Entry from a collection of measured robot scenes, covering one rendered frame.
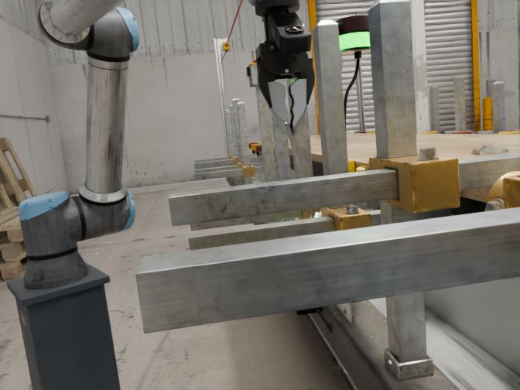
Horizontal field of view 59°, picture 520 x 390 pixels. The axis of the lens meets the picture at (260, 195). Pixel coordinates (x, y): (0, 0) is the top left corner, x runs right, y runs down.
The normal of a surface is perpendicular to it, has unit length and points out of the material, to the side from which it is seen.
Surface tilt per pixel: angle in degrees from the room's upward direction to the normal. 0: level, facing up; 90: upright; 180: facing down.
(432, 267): 90
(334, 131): 90
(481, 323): 90
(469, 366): 0
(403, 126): 90
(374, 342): 0
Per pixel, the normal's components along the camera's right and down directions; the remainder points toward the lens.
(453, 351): -0.10, -0.98
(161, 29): 0.13, 0.14
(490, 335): -0.99, 0.11
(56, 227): 0.62, 0.06
